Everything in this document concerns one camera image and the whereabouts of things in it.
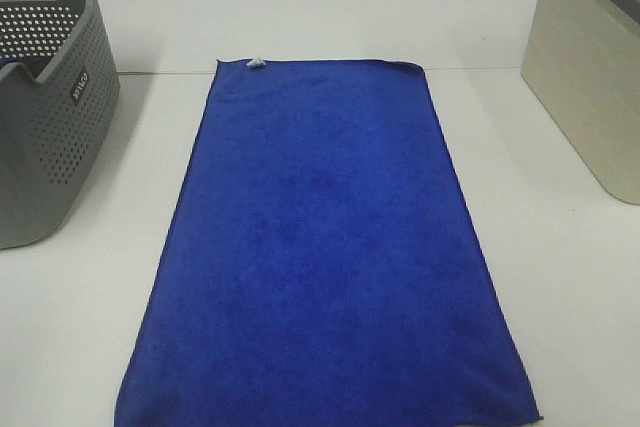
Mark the blue microfibre towel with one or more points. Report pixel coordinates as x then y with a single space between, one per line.
321 267

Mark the beige plastic bin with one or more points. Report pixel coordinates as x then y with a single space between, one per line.
582 63

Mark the grey perforated plastic basket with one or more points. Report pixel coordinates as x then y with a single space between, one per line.
59 91

